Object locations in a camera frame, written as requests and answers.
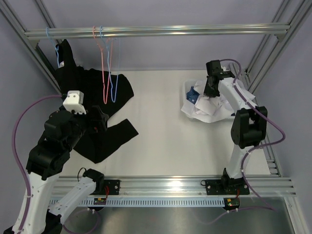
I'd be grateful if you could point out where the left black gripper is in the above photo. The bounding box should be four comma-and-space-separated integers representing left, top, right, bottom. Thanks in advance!
63, 105, 108, 152

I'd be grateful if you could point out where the pink wire hanger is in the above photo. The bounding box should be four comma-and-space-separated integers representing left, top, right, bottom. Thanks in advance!
92, 26, 113, 104

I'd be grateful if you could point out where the blue plaid shirt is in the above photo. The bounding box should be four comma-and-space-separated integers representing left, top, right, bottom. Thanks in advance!
186, 86, 200, 104

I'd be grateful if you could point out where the white and black shirt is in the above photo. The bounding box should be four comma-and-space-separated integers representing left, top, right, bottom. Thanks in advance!
180, 80, 256, 123

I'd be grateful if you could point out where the blue wire hanger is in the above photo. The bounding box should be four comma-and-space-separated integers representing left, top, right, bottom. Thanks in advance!
45, 27, 61, 68
99, 25, 121, 103

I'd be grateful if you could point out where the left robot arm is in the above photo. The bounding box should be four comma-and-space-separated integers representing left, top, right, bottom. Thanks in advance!
4, 104, 105, 234

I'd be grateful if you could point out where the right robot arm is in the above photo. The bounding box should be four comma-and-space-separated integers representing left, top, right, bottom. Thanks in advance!
204, 60, 268, 195

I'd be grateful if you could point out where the white plastic basket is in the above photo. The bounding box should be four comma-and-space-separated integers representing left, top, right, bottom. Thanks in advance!
181, 80, 234, 123

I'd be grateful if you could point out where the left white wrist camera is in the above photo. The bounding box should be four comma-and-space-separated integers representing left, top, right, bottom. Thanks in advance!
63, 90, 86, 115

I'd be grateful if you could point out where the aluminium hanging rail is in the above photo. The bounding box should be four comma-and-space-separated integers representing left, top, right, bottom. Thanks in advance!
24, 22, 290, 40

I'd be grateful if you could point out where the white slotted cable duct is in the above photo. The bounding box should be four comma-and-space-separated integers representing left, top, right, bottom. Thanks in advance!
48, 196, 225, 208

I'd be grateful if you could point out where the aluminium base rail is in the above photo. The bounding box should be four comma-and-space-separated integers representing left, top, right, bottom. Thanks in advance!
48, 176, 297, 197

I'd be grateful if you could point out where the right aluminium frame post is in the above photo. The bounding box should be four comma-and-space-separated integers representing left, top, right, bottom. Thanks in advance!
246, 0, 312, 178

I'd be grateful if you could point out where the aluminium frame post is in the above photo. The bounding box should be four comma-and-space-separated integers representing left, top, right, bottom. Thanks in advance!
0, 0, 60, 93
246, 0, 312, 178

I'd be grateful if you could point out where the left aluminium frame post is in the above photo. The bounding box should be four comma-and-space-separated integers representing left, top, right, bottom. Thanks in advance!
0, 0, 60, 93

